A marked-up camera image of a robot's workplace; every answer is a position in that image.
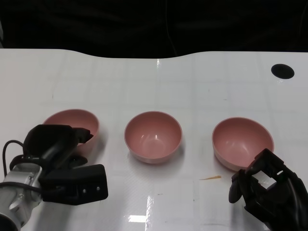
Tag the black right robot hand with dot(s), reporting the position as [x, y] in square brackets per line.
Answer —
[286, 202]

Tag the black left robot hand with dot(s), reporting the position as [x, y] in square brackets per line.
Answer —
[53, 142]

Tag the pink plastic bowl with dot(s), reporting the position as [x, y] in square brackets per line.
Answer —
[79, 119]
[238, 142]
[152, 139]

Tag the small orange wood splinter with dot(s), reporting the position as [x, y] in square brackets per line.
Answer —
[213, 177]

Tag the black backdrop curtain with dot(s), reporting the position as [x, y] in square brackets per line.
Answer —
[96, 24]

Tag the round black table grommet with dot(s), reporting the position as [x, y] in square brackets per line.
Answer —
[282, 71]

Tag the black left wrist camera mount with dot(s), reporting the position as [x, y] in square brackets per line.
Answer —
[79, 183]

